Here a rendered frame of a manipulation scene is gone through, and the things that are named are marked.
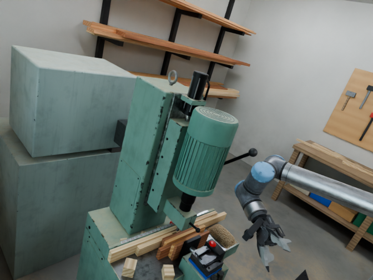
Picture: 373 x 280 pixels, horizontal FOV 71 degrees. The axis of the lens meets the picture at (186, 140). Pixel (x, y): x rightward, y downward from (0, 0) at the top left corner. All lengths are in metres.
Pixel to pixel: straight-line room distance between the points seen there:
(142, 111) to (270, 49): 3.63
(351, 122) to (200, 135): 3.33
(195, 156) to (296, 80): 3.51
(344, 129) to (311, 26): 1.53
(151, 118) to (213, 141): 0.30
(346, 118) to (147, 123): 3.33
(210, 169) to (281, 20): 3.83
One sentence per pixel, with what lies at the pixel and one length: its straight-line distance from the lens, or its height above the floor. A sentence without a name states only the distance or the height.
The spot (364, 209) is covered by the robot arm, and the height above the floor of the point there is 1.33.
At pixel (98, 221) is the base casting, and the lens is 1.40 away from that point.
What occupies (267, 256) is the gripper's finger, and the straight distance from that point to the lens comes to 1.17.
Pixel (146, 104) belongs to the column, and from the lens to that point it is 1.10.
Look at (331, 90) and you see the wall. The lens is 4.16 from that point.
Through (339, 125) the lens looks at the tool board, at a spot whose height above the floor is 1.20.
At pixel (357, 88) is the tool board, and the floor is 1.73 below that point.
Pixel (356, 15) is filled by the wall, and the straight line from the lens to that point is 4.27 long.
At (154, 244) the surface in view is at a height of 0.93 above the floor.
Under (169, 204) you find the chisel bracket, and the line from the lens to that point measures 1.16.
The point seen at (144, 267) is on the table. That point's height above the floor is 0.90.
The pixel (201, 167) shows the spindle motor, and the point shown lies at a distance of 0.94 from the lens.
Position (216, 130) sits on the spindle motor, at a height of 1.47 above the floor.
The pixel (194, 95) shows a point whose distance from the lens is 1.01.
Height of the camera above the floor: 1.73
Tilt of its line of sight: 21 degrees down
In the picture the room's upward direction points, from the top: 17 degrees clockwise
